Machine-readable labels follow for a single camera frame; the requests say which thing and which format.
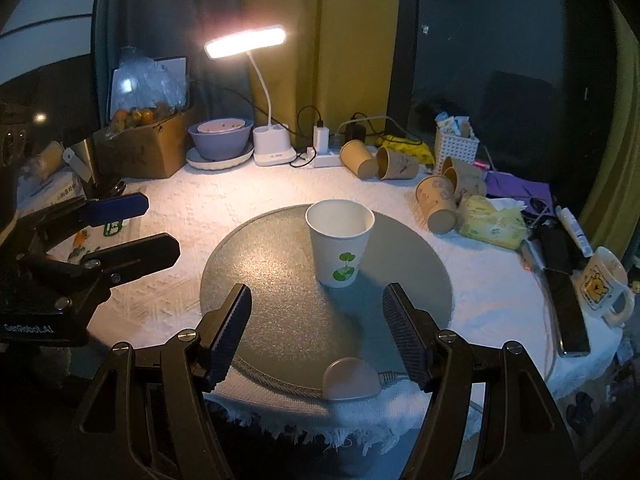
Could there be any brown paper cup plain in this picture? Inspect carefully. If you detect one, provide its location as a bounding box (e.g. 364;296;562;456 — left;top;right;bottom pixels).
340;140;378;180

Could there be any pink bowl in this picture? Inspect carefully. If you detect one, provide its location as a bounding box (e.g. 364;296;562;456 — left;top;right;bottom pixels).
196;118;246;134

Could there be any round grey mat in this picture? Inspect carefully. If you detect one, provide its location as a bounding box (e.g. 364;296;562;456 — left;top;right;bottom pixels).
200;205;454;398

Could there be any yellow tissue pack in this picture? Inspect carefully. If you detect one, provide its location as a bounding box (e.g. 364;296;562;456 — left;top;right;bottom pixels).
458;195;527;250

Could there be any yellow curtain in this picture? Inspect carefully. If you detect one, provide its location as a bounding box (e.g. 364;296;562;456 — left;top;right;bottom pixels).
242;0;399;148

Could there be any brown paper cup printed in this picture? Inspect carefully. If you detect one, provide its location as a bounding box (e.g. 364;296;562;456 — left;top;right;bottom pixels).
376;146;419;180

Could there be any white lattice basket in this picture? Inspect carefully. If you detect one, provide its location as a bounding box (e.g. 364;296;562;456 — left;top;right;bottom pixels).
434;112;480;174

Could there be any brown paper cup rear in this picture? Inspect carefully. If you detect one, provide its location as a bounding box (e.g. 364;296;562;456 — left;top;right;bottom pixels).
442;156;486;204

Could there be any purple bowl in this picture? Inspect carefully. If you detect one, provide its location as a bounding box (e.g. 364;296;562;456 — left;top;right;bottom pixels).
188;119;253;162

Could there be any black smartphone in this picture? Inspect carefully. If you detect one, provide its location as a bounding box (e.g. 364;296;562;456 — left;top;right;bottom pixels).
542;269;591;358

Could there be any cardboard box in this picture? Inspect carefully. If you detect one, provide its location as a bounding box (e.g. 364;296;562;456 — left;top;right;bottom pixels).
93;105;206;179

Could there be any grey curtain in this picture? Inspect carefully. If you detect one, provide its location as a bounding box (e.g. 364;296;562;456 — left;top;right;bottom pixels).
91;0;255;119

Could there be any white charger plug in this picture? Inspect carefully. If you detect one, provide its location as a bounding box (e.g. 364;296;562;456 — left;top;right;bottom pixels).
312;119;330;155

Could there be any white paper cup green print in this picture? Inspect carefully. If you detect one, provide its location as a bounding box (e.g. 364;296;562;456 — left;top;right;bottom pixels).
305;200;375;288

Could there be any white desk lamp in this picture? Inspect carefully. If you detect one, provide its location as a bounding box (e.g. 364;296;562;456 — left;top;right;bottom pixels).
203;25;298;167

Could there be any white cartoon mug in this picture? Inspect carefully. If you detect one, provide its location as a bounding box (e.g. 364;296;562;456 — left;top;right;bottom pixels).
574;246;634;327

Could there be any purple cloth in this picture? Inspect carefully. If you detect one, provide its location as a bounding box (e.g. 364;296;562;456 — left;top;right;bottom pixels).
484;171;554;214

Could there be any large brown paper cup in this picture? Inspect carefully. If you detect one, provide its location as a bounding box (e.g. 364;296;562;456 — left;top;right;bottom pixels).
416;176;457;234

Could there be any fruit sticker packet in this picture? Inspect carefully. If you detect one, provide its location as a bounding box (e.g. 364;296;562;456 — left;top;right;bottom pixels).
64;220;130;263

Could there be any clear plastic bag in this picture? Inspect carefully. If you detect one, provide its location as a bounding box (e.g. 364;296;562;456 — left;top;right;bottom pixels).
106;47;190;122

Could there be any white tube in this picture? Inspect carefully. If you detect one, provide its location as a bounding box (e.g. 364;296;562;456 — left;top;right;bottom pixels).
555;206;593;258

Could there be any white plate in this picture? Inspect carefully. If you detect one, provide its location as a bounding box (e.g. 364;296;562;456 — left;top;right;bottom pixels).
185;142;256;172

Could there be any white power strip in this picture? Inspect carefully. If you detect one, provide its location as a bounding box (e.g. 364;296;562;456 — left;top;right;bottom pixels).
306;146;343;168

